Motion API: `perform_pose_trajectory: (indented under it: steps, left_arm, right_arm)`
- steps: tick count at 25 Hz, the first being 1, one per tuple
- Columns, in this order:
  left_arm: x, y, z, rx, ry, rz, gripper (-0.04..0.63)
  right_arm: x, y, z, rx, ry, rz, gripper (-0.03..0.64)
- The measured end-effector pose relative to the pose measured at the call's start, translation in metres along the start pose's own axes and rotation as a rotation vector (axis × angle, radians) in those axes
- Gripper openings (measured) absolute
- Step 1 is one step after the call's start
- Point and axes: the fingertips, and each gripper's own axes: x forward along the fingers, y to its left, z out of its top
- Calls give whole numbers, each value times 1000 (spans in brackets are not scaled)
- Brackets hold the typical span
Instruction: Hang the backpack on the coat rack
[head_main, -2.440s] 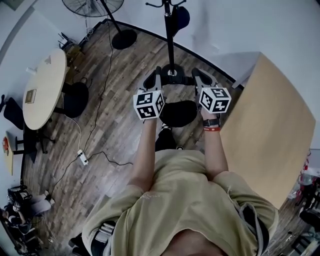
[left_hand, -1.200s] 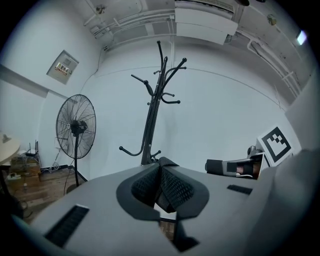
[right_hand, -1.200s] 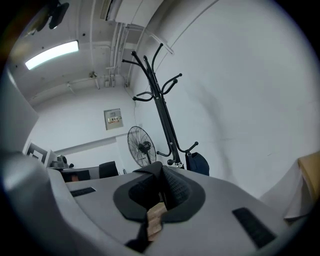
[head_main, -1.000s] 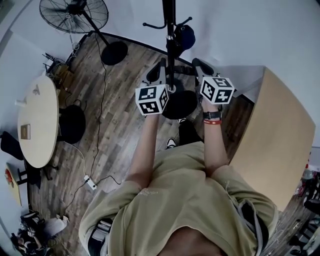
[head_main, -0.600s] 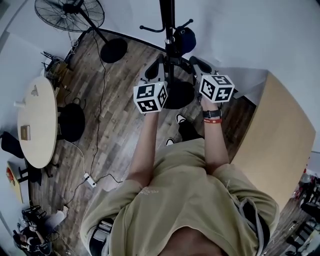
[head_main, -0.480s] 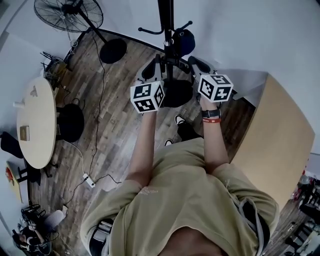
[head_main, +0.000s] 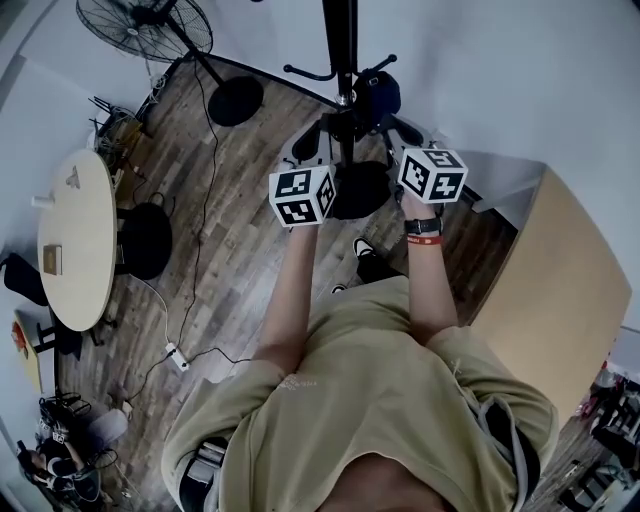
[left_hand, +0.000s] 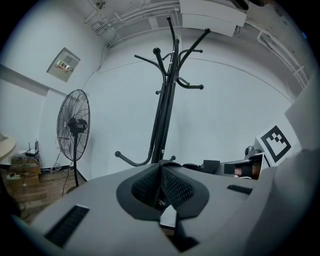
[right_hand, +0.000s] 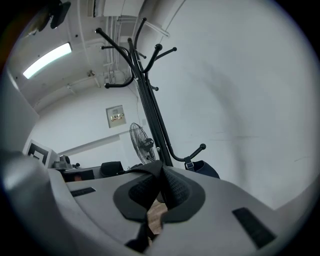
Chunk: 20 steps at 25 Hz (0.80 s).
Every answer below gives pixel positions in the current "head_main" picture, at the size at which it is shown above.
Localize brown cardboard boxes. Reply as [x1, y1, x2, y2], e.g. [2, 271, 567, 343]
[99, 114, 151, 171]

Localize brown flat box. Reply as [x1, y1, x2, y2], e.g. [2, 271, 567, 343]
[42, 243, 65, 277]

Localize round wooden table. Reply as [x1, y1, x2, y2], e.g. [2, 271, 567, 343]
[37, 148, 119, 333]

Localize person's black trouser leg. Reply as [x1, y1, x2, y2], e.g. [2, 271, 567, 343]
[355, 253, 404, 289]

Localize dark blue cap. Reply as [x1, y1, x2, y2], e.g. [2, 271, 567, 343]
[351, 68, 403, 132]

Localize small yellow side table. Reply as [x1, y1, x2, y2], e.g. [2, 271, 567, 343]
[12, 309, 46, 394]

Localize black wristwatch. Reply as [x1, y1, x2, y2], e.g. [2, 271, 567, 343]
[403, 217, 445, 236]

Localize white cable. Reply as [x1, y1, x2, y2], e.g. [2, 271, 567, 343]
[134, 277, 174, 346]

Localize square light wooden table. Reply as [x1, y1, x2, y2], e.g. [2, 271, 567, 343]
[449, 149, 632, 429]

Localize black router with antennas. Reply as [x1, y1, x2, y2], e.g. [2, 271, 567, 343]
[88, 97, 119, 136]

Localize person's left forearm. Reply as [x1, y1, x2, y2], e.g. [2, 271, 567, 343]
[252, 224, 321, 374]

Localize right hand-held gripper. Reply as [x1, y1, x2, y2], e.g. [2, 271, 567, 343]
[383, 115, 470, 206]

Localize black coat rack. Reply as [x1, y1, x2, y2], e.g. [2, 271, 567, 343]
[283, 0, 400, 222]

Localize black office chair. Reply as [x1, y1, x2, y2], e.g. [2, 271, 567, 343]
[0, 252, 51, 307]
[559, 459, 640, 512]

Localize person's right forearm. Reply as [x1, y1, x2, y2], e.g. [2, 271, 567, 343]
[402, 202, 461, 346]

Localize black standing fan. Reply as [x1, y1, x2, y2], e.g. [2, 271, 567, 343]
[75, 0, 265, 128]

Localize black round chair seat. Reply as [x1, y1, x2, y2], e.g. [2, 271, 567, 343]
[115, 202, 175, 282]

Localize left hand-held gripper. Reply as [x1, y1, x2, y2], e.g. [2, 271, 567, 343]
[268, 119, 337, 230]

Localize person's beige shirt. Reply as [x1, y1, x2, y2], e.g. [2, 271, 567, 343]
[162, 277, 560, 512]

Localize short black cable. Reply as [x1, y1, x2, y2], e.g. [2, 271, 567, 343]
[187, 347, 254, 369]

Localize white power strip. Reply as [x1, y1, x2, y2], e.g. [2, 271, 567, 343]
[164, 342, 191, 372]

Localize grey harness strap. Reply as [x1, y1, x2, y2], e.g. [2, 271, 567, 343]
[474, 399, 542, 512]
[178, 438, 229, 512]

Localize long black fan cable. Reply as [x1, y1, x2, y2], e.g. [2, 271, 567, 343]
[177, 69, 221, 351]

